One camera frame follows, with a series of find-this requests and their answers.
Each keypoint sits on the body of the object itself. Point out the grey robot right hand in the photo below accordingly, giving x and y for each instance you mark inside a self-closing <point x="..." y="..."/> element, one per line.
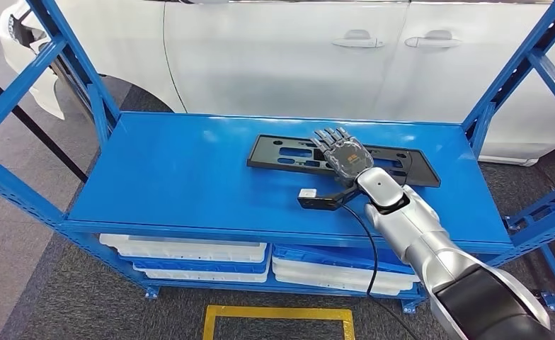
<point x="348" y="159"/>

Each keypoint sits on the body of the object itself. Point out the black plastic panel part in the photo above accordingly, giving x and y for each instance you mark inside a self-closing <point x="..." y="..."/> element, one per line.
<point x="268" y="155"/>

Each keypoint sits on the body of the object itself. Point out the blue metal shelf rack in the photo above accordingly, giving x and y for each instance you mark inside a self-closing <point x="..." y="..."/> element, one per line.
<point x="188" y="178"/>

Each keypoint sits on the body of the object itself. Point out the blue plastic bin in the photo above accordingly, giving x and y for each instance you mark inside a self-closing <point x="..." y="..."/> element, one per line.
<point x="202" y="266"/>
<point x="315" y="255"/>

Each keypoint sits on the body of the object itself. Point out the white plastic bin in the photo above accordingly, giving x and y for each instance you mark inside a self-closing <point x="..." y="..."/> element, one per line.
<point x="315" y="271"/>
<point x="202" y="276"/>
<point x="183" y="248"/>
<point x="315" y="284"/>

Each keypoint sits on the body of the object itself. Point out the white car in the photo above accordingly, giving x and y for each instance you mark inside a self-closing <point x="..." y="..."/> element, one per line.
<point x="258" y="56"/>

